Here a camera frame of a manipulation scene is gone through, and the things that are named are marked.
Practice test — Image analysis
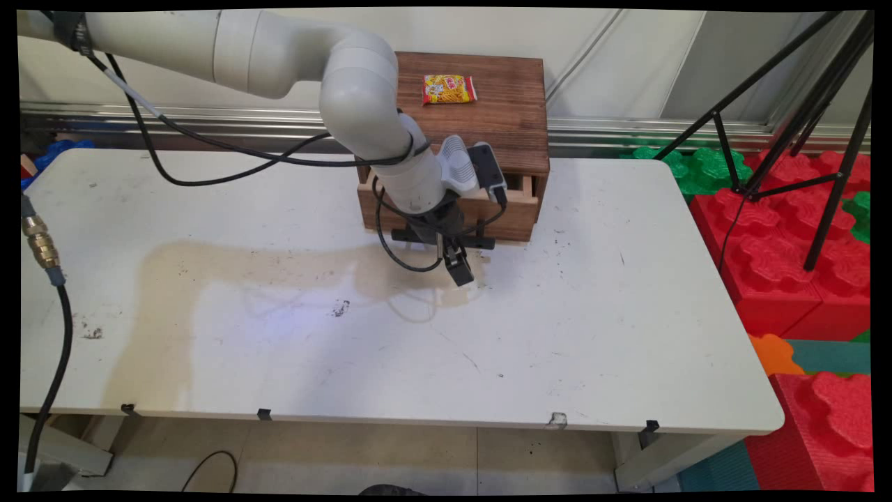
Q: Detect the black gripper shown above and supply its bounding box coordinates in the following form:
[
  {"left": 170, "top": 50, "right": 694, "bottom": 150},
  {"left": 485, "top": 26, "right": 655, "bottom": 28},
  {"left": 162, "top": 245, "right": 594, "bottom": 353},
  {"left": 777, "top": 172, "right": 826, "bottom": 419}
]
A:
[{"left": 404, "top": 194, "right": 477, "bottom": 288}]

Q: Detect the brown wooden drawer cabinet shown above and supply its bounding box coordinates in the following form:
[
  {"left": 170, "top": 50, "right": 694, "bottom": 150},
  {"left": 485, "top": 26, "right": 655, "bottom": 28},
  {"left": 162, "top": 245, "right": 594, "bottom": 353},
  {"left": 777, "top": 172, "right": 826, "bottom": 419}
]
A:
[{"left": 355, "top": 51, "right": 551, "bottom": 242}]

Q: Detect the yellow red snack packet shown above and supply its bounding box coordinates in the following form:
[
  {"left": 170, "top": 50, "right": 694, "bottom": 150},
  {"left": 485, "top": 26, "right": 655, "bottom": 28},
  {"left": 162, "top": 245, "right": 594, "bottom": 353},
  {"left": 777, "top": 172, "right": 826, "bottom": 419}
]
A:
[{"left": 422, "top": 74, "right": 479, "bottom": 106}]

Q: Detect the white table leg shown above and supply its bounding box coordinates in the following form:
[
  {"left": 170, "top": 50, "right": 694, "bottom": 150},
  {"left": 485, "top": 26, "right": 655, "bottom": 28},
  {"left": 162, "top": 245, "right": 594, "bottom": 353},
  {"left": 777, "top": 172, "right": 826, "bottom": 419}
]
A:
[
  {"left": 613, "top": 431, "right": 748, "bottom": 493},
  {"left": 17, "top": 413, "right": 114, "bottom": 478}
]

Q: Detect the large red foam block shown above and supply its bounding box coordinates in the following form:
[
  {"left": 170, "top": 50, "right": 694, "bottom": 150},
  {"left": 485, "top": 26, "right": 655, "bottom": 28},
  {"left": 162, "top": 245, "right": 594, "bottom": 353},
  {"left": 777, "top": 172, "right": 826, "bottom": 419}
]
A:
[
  {"left": 744, "top": 371, "right": 875, "bottom": 493},
  {"left": 690, "top": 188, "right": 824, "bottom": 340},
  {"left": 760, "top": 149, "right": 872, "bottom": 342}
]

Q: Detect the orange foam puzzle piece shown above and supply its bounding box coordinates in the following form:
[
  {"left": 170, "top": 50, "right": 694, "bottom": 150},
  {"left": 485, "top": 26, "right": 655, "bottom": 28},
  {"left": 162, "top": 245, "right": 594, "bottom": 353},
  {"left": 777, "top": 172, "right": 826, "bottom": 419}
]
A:
[{"left": 748, "top": 333, "right": 806, "bottom": 378}]

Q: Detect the teal foam floor mat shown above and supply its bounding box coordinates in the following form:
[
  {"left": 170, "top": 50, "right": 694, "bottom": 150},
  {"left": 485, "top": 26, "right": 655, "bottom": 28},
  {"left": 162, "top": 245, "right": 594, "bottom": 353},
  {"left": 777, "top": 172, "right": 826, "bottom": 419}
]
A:
[{"left": 787, "top": 339, "right": 872, "bottom": 377}]

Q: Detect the black tripod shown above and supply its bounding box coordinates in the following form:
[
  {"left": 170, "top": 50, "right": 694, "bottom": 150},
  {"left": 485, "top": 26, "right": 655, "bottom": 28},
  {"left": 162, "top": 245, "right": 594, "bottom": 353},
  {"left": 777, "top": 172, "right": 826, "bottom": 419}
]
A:
[{"left": 652, "top": 10, "right": 875, "bottom": 273}]

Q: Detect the small green foam block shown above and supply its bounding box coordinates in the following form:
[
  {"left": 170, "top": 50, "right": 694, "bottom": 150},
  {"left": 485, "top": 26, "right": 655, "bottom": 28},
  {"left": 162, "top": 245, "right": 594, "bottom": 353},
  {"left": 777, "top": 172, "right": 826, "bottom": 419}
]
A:
[{"left": 840, "top": 191, "right": 872, "bottom": 245}]

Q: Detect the blue foam block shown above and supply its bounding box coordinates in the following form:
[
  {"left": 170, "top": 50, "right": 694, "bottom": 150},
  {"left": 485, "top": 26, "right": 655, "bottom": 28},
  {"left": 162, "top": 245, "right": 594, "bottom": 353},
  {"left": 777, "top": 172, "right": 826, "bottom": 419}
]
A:
[{"left": 20, "top": 139, "right": 96, "bottom": 190}]

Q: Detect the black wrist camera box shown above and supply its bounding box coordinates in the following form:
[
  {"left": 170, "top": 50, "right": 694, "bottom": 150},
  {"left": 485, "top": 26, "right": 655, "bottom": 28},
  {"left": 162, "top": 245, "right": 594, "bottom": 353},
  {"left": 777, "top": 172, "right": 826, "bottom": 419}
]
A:
[{"left": 468, "top": 142, "right": 509, "bottom": 207}]

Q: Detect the white ribbed camera mount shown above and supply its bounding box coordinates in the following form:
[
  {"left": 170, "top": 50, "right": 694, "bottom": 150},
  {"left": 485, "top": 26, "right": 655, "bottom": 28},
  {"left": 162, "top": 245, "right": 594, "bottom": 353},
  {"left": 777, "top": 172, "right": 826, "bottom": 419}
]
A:
[{"left": 436, "top": 135, "right": 481, "bottom": 197}]

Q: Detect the silver metal wall rail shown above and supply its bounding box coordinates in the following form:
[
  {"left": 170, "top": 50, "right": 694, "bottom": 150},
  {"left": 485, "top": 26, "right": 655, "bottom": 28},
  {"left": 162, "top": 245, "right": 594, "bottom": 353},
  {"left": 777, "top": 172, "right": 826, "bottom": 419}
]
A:
[{"left": 20, "top": 102, "right": 872, "bottom": 157}]

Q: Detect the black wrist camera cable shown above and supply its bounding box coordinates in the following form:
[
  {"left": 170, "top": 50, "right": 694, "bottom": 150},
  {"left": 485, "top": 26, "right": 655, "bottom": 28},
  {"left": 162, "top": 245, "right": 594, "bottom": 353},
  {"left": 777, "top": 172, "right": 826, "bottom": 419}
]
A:
[{"left": 42, "top": 11, "right": 508, "bottom": 274}]

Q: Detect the black tripod cable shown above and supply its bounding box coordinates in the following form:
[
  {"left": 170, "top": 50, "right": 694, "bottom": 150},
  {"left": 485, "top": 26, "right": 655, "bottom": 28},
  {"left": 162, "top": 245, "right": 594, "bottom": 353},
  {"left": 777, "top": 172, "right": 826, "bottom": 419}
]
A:
[{"left": 716, "top": 195, "right": 748, "bottom": 274}]

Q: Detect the black floor cable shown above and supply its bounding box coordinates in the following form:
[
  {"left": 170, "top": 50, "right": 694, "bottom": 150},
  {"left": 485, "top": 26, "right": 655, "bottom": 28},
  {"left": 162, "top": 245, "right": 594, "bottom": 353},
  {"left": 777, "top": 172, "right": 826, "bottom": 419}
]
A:
[{"left": 180, "top": 450, "right": 240, "bottom": 493}]

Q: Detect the black hose with brass connector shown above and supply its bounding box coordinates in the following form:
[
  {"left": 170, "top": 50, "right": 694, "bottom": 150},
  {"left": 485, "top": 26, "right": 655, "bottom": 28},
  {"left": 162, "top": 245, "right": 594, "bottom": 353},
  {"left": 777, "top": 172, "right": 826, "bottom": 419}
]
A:
[{"left": 20, "top": 194, "right": 75, "bottom": 476}]

